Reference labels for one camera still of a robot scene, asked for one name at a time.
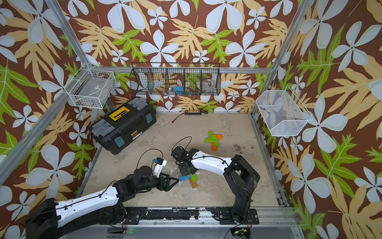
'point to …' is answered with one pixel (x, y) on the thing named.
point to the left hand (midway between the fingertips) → (175, 177)
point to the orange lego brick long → (214, 148)
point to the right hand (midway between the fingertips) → (186, 171)
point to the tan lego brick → (193, 184)
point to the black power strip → (189, 112)
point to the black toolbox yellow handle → (123, 124)
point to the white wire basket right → (282, 113)
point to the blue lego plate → (184, 177)
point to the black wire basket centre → (175, 79)
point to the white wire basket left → (90, 88)
